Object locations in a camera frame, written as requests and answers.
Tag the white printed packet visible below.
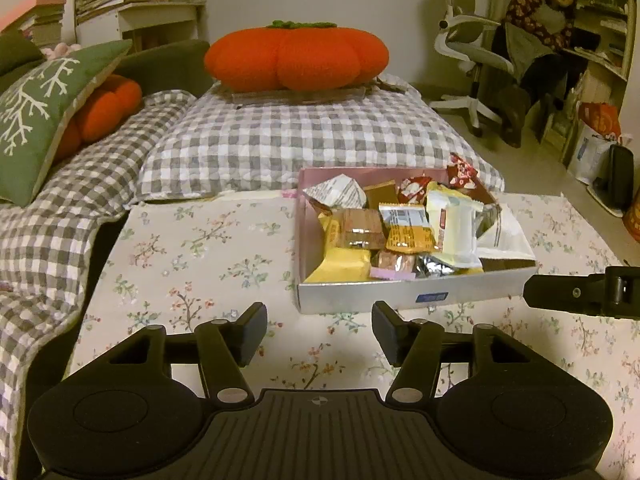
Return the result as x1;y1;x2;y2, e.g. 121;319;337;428
302;174;366;209

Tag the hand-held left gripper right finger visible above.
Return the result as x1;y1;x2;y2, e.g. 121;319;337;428
372;301;556;406

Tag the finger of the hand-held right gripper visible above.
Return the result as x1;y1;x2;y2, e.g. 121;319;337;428
522;272;607;314

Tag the white shopping bag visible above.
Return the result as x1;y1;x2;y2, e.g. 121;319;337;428
567;125;614;187

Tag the dark green sofa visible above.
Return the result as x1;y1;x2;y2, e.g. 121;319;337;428
0;32;211;100

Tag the white office chair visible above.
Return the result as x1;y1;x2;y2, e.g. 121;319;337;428
430;0;516;138

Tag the flower patterned garment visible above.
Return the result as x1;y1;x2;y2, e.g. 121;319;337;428
502;0;584;54

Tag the large yellow snack packet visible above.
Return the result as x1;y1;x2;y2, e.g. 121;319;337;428
304;247;373;284

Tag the small yellow snack packet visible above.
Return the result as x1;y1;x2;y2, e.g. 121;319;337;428
379;203;434;254

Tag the grey checkered pillow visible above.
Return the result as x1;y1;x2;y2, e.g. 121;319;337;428
137;80;506;206

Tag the pink cardboard box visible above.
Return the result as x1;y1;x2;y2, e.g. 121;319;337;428
295;167;541;316

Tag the clear wafer packet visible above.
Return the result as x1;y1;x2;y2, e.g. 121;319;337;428
332;208;386;250

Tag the wooden shelf unit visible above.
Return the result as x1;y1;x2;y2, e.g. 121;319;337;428
542;0;640;161

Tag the green snowflake pillow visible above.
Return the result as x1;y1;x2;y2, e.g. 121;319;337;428
0;39;134;207

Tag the grey checkered blanket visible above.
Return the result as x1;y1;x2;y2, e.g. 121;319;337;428
0;90;199;461

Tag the silver foil packet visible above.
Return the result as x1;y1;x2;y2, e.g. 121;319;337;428
417;255;457;279

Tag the red snack packet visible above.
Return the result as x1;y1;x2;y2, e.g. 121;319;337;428
447;152;482;191

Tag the black case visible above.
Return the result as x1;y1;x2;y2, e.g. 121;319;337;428
595;144;635;218

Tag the clear flat plastic tray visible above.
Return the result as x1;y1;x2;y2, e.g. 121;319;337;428
215;77;382;107

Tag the small orange pumpkin cushion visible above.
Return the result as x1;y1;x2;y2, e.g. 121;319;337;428
52;74;144;166

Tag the gold snack bar packet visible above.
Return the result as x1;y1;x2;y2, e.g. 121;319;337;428
362;182;401;209

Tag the white snack packet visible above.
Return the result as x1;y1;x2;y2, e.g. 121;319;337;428
477;205;534;261

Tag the red white candy packet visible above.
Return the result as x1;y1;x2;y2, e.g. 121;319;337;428
397;175;434;206

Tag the orange shopping bag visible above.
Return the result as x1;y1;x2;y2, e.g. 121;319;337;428
579;102;624;144

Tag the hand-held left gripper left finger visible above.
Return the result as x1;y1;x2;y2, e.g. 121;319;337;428
85;301;268;406

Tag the floral bed sheet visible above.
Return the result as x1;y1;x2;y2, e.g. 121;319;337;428
75;192;640;461

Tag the pink snack packet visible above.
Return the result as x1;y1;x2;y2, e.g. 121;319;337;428
370;251;419;281

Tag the large orange pumpkin cushion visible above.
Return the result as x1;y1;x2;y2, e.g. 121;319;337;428
204;20;390;94

